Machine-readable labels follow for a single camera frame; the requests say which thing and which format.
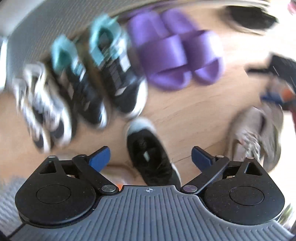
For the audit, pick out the purple slide sandal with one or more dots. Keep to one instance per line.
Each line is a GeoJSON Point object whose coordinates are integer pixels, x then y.
{"type": "Point", "coordinates": [202, 47]}
{"type": "Point", "coordinates": [160, 52]}

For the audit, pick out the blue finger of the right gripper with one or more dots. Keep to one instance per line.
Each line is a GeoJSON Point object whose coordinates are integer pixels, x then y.
{"type": "Point", "coordinates": [271, 97]}

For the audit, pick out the grey white mesh sneaker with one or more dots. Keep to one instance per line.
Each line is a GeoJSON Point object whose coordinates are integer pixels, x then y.
{"type": "Point", "coordinates": [255, 132]}

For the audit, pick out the metal perforated shoe rack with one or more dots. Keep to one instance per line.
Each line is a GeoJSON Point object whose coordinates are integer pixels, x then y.
{"type": "Point", "coordinates": [34, 34]}

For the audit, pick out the black mesh sneaker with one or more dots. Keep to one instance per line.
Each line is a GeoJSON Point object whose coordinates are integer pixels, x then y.
{"type": "Point", "coordinates": [149, 156]}
{"type": "Point", "coordinates": [249, 19]}

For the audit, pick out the white black sneaker upturned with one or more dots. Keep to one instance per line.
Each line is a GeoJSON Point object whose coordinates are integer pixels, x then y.
{"type": "Point", "coordinates": [48, 116]}

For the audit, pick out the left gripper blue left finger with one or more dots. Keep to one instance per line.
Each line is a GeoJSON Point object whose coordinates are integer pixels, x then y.
{"type": "Point", "coordinates": [90, 168]}

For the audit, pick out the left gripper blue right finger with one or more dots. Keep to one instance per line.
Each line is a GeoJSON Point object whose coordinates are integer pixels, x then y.
{"type": "Point", "coordinates": [211, 168]}

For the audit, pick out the black teal sneaker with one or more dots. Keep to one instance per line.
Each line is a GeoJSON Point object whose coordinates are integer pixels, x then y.
{"type": "Point", "coordinates": [73, 75]}
{"type": "Point", "coordinates": [109, 46]}

